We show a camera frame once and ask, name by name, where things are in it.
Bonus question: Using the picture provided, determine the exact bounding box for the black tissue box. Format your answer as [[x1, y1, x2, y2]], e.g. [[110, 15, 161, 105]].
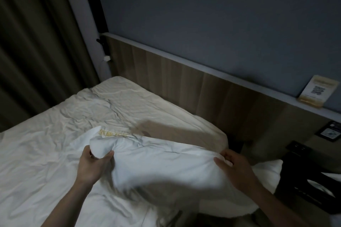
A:
[[274, 152, 341, 215]]

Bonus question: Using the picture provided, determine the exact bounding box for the gold sign card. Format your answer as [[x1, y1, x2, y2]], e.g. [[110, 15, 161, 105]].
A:
[[297, 74, 340, 109]]

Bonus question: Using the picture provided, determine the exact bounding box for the dark curtain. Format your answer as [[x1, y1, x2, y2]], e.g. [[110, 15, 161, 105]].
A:
[[0, 0, 101, 133]]

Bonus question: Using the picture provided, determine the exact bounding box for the person's right hand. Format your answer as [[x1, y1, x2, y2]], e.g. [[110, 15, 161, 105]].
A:
[[213, 149, 260, 195]]

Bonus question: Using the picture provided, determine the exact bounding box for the person's left hand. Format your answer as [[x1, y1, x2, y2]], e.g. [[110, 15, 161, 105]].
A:
[[76, 145, 115, 186]]

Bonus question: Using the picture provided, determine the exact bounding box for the black wall switch panel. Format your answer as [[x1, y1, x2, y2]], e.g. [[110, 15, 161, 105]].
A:
[[314, 120, 341, 143]]

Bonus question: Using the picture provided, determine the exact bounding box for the person's right forearm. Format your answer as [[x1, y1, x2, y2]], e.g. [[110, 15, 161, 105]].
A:
[[248, 181, 311, 227]]

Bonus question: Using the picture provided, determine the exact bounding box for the person's left forearm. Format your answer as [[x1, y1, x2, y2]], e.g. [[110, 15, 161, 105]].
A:
[[41, 179, 92, 227]]

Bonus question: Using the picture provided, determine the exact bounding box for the white pillow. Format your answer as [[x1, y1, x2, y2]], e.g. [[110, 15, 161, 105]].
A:
[[70, 126, 283, 219]]

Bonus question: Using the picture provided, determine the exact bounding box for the black wall socket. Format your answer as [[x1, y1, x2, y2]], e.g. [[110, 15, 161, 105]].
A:
[[285, 140, 313, 155]]

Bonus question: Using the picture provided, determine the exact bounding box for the white bed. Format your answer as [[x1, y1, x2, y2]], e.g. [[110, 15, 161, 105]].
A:
[[0, 76, 229, 227]]

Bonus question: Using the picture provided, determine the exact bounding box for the black wall lamp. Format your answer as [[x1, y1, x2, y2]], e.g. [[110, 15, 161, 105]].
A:
[[96, 34, 112, 62]]

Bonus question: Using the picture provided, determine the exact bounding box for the wooden headboard with ledge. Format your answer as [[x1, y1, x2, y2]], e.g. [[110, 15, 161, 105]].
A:
[[100, 32, 341, 182]]

